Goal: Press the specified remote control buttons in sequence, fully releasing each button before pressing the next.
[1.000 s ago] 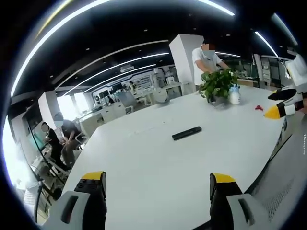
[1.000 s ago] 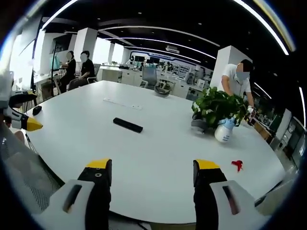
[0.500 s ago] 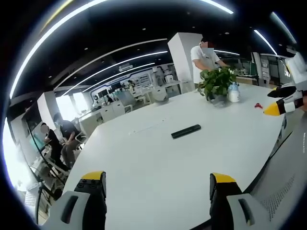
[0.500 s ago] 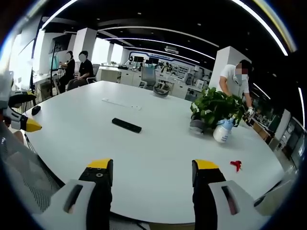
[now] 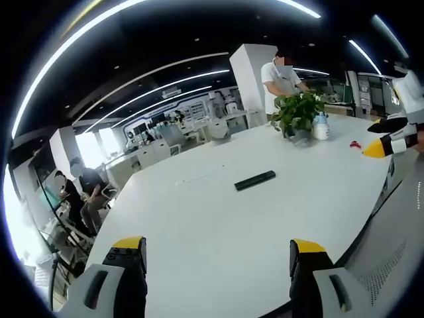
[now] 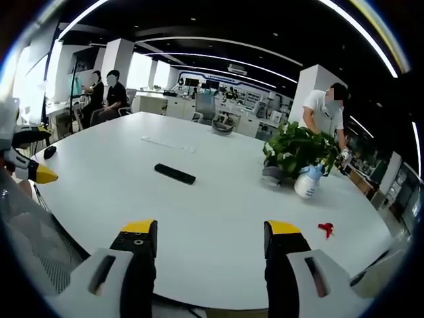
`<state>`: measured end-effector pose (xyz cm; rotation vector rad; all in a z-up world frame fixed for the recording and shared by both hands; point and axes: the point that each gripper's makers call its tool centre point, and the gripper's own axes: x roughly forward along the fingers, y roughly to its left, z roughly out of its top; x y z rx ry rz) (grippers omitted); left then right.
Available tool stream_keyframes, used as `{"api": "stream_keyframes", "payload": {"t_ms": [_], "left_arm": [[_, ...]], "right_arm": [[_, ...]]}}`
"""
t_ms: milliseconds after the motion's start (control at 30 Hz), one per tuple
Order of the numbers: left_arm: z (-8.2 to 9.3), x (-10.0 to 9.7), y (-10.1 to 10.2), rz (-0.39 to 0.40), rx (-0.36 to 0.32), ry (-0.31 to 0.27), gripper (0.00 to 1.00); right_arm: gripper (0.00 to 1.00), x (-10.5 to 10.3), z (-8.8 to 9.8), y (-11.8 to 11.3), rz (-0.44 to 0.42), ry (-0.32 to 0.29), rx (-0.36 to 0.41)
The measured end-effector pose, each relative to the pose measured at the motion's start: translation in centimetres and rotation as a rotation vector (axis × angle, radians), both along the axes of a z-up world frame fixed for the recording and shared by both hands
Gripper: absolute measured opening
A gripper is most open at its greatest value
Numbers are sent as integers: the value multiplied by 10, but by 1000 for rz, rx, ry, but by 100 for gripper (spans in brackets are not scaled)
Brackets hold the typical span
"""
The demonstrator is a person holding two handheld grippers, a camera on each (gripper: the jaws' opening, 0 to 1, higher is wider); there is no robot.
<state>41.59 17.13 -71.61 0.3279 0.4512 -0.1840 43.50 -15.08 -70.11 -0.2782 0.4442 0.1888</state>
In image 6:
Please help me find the red plastic clip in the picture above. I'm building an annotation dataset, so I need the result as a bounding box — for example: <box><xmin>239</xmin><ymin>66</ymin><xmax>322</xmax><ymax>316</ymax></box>
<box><xmin>317</xmin><ymin>222</ymin><xmax>335</xmax><ymax>239</ymax></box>

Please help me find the white table cable cover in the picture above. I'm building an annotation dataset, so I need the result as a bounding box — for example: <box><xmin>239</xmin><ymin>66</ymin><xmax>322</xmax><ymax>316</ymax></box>
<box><xmin>140</xmin><ymin>134</ymin><xmax>196</xmax><ymax>154</ymax></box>

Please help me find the grey chair headrest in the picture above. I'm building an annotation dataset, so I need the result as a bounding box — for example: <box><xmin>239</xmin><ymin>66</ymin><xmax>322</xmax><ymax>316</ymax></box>
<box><xmin>211</xmin><ymin>119</ymin><xmax>236</xmax><ymax>135</ymax></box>

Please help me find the white counter cabinet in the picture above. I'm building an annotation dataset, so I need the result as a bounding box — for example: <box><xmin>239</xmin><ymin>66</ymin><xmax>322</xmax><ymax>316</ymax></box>
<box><xmin>134</xmin><ymin>90</ymin><xmax>196</xmax><ymax>120</ymax></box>

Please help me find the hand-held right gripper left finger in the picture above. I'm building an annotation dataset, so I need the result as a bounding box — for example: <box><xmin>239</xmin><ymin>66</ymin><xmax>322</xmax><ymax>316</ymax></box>
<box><xmin>42</xmin><ymin>218</ymin><xmax>158</xmax><ymax>318</ymax></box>

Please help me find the green potted plant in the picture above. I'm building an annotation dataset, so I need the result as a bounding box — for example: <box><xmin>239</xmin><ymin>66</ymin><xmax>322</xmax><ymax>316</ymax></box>
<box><xmin>261</xmin><ymin>121</ymin><xmax>339</xmax><ymax>187</ymax></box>

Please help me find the white spray bottle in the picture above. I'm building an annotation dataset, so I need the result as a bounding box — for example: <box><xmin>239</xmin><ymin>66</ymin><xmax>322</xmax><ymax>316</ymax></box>
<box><xmin>293</xmin><ymin>163</ymin><xmax>325</xmax><ymax>199</ymax></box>

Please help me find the grey mesh office chair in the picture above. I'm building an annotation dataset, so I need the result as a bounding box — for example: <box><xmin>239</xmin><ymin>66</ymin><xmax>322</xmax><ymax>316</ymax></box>
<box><xmin>0</xmin><ymin>172</ymin><xmax>91</xmax><ymax>299</ymax></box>

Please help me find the black remote control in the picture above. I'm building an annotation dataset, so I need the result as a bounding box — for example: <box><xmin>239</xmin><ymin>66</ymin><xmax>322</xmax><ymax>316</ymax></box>
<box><xmin>154</xmin><ymin>163</ymin><xmax>197</xmax><ymax>186</ymax></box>

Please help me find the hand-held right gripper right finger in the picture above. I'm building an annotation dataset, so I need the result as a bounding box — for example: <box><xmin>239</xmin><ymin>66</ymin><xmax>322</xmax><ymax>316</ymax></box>
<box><xmin>263</xmin><ymin>219</ymin><xmax>365</xmax><ymax>318</ymax></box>

